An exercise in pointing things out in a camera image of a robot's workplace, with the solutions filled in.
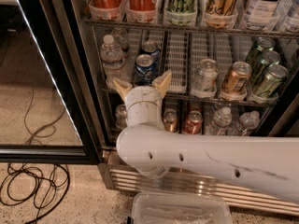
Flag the green can middle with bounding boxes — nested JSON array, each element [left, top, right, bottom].
[[250, 50, 280, 85]]

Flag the green can front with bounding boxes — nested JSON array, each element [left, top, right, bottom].
[[253, 64, 289, 98]]

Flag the silver can bottom left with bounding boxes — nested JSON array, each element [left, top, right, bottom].
[[115, 105, 127, 130]]

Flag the front clear water bottle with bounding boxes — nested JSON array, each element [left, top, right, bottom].
[[100, 35, 129, 90]]

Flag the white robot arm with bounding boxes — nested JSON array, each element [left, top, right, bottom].
[[113, 71, 299, 203]]

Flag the blue pepsi can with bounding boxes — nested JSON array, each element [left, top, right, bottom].
[[135, 54, 155, 85], [141, 40, 160, 65]]

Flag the blue pepsi can front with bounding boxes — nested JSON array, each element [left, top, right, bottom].
[[135, 54, 155, 85]]

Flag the empty white shelf tray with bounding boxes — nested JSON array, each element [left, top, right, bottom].
[[164, 33, 188, 94]]

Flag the red can bottom front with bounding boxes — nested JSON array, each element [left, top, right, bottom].
[[182, 111, 203, 134]]

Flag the blue pepsi can rear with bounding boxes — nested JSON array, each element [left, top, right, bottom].
[[141, 40, 160, 65]]

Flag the water bottle bottom right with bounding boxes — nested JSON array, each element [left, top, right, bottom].
[[227, 111, 260, 136]]

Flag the rear clear water bottle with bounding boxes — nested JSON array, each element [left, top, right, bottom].
[[111, 27, 130, 57]]

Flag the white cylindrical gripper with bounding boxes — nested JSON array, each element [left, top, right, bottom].
[[113, 70, 172, 130]]

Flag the gold can bottom shelf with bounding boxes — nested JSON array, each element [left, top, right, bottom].
[[163, 109, 178, 133]]

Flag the gold soda can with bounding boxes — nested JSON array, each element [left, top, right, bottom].
[[221, 62, 251, 94]]

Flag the white silver soda can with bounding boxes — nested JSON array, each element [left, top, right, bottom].
[[193, 58, 218, 92]]

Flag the steel fridge base grille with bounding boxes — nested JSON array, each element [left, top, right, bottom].
[[98, 149, 299, 216]]

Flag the black cable on floor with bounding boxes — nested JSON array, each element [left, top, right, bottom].
[[0, 87, 71, 224]]

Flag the green can rear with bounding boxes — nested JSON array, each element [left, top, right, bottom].
[[245, 37, 275, 65]]

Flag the clear plastic bin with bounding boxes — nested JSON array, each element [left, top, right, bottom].
[[130, 192, 233, 224]]

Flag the glass fridge door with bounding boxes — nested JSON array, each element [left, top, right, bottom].
[[0, 0, 102, 164]]

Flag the clear water bottle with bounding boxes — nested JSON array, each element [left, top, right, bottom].
[[111, 27, 130, 57], [100, 35, 129, 90]]

